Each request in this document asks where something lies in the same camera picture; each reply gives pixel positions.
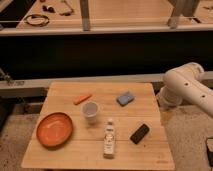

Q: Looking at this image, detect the clear plastic bottle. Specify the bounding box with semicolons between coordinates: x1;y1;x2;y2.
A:
103;119;115;159

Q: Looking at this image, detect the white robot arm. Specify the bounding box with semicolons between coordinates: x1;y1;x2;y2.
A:
156;62;213;118

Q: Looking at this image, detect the orange ceramic bowl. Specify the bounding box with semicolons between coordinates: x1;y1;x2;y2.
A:
36;112;74;148

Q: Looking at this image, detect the blue sponge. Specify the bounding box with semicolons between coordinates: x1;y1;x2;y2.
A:
116;91;135;106

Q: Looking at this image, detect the orange carrot piece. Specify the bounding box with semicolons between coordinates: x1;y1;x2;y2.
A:
73;94;92;105

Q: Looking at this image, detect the clear plastic cup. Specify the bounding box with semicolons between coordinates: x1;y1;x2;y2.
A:
81;101;99;124

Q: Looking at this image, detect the black rectangular block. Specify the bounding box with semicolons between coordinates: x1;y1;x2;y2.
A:
130;124;149;144

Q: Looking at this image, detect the small dark object on bench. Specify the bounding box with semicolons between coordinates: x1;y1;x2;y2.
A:
42;5;55;13

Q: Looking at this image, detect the metal clamp at left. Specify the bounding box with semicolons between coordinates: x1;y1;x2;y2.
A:
0;68;24;86

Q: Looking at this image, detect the dark cable on bench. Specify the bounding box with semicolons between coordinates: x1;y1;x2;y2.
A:
58;0;75;17

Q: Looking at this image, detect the grey metal post left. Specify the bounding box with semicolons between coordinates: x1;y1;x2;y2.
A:
80;0;90;31

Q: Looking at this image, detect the grey metal post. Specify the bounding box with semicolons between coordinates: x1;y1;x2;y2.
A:
167;0;200;29
80;0;90;31

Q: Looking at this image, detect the black coiled cable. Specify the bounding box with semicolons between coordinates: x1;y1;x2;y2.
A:
23;13;51;28

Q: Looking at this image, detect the grey metal post right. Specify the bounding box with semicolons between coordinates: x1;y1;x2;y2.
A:
167;0;200;29

